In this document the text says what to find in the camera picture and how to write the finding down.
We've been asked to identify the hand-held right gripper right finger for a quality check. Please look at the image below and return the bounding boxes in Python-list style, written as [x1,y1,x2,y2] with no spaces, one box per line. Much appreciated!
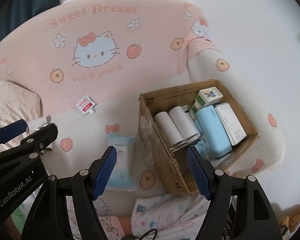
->
[186,145,283,240]

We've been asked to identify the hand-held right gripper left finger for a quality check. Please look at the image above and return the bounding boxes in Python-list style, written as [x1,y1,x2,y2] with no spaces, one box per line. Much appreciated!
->
[21,145,117,240]

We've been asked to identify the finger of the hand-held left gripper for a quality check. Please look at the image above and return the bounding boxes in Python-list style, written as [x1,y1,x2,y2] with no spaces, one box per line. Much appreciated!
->
[0,119,27,153]
[0,123,58,158]

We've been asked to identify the single white paper roll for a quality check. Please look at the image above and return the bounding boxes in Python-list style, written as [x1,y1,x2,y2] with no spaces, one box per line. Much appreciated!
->
[27,115,52,132]

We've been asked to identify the cardboard box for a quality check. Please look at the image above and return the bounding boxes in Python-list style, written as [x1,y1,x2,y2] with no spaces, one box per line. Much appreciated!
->
[139,79,259,196]

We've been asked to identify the stack of white rolls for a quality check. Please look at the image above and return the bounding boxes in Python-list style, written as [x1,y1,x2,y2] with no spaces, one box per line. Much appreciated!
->
[154,106,203,153]

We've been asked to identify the blue wet wipes pack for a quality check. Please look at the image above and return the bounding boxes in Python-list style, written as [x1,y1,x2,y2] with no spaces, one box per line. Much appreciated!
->
[106,133,138,193]

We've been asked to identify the light blue packet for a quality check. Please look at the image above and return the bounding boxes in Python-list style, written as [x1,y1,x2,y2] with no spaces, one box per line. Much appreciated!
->
[194,120,213,159]

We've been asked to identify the cream printed pillow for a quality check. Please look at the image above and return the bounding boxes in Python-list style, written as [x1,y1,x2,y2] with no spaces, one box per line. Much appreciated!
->
[0,80,43,130]

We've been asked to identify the light blue case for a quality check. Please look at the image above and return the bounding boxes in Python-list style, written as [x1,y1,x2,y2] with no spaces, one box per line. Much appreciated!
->
[195,107,233,158]

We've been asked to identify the person's printed pajama leg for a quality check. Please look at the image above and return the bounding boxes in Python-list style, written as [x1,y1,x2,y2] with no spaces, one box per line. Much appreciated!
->
[130,194,212,239]

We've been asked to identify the red white sachet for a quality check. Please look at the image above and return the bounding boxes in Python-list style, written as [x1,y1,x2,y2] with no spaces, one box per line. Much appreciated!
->
[75,95,98,115]

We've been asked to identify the white spiral notepad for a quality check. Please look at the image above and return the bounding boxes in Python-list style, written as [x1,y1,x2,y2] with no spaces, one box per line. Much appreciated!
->
[214,102,247,147]

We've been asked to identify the cartoon print small box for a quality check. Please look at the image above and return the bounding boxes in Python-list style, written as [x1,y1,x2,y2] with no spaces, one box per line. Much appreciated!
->
[195,86,224,105]
[189,101,203,120]

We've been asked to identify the brown plush toy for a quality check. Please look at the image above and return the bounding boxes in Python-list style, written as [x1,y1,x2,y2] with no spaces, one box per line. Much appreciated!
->
[279,204,300,233]

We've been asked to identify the pink cat print blanket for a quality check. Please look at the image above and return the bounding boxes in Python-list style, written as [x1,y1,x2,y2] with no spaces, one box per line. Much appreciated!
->
[0,0,290,218]

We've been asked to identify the dark teal cloth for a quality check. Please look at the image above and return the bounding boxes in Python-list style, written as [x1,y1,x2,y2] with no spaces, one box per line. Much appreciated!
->
[5,0,63,35]

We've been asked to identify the black cable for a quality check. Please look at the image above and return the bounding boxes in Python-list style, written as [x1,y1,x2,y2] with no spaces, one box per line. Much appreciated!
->
[136,228,160,240]

